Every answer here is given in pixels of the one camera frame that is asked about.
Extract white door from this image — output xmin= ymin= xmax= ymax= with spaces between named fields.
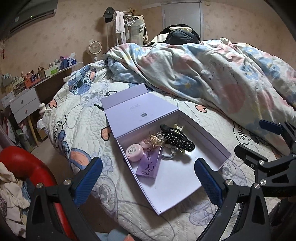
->
xmin=161 ymin=1 xmax=204 ymax=40

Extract wall air conditioner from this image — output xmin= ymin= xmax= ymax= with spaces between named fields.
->
xmin=1 ymin=0 xmax=58 ymax=38

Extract pink round cosmetic jar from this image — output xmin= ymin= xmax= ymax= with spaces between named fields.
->
xmin=125 ymin=144 xmax=144 ymax=162

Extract white drawer desk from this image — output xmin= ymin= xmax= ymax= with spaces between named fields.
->
xmin=10 ymin=62 xmax=83 ymax=146

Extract lilac open gift box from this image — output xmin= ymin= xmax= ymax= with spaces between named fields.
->
xmin=101 ymin=84 xmax=230 ymax=214

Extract white standing fan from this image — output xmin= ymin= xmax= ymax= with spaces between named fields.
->
xmin=86 ymin=40 xmax=102 ymax=62

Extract black polka dot clip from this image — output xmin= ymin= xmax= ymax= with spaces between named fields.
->
xmin=164 ymin=136 xmax=195 ymax=152

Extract black clothing bundle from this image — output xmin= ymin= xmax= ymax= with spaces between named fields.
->
xmin=151 ymin=24 xmax=200 ymax=45

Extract red round chair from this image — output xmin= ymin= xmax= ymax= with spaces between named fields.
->
xmin=1 ymin=146 xmax=77 ymax=240

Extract pastel floral duvet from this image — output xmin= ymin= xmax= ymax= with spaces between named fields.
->
xmin=103 ymin=38 xmax=295 ymax=155

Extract desk clutter items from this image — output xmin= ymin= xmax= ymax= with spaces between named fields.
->
xmin=1 ymin=52 xmax=77 ymax=96

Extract white cartoon quilted bedspread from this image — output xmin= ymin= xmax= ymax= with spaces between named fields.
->
xmin=43 ymin=60 xmax=279 ymax=240

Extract white clothes rack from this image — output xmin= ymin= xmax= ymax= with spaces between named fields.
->
xmin=106 ymin=8 xmax=149 ymax=50

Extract black hair claw clip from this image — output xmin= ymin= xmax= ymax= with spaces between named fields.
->
xmin=160 ymin=124 xmax=185 ymax=138

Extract purple product box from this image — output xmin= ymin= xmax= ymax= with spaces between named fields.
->
xmin=136 ymin=147 xmax=162 ymax=179

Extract pile of clothes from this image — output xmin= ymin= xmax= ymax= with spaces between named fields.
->
xmin=1 ymin=163 xmax=31 ymax=238

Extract black baseball cap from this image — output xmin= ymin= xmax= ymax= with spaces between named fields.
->
xmin=103 ymin=7 xmax=115 ymax=23

